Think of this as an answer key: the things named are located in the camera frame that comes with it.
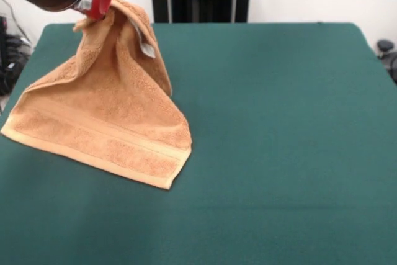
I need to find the black equipment pile with cables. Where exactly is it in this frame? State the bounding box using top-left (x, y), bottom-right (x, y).
top-left (0, 16), bottom-right (33, 97)

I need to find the grey office chair base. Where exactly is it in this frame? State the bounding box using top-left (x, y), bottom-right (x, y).
top-left (376, 39), bottom-right (397, 85)

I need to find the dark green table cloth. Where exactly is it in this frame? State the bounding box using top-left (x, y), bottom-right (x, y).
top-left (0, 22), bottom-right (397, 265)

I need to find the tan terry towel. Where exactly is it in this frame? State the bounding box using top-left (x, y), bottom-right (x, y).
top-left (0, 0), bottom-right (195, 191)

